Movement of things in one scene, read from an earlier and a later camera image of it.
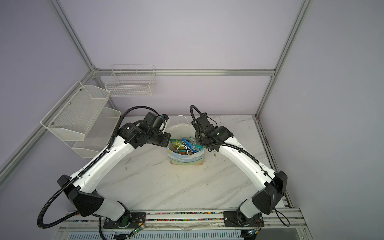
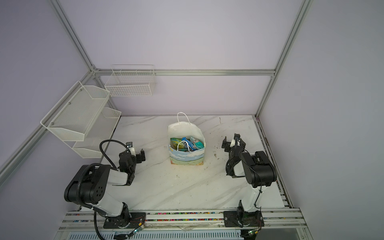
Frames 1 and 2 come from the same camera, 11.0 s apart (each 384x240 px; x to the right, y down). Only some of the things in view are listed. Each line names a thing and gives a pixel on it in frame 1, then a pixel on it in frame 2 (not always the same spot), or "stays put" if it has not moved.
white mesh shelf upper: x=73 y=116 stays put
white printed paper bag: x=184 y=130 stays put
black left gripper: x=166 y=138 -> x=139 y=158
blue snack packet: x=189 y=145 stays put
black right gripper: x=195 y=136 -> x=226 y=146
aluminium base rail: x=279 y=219 stays put
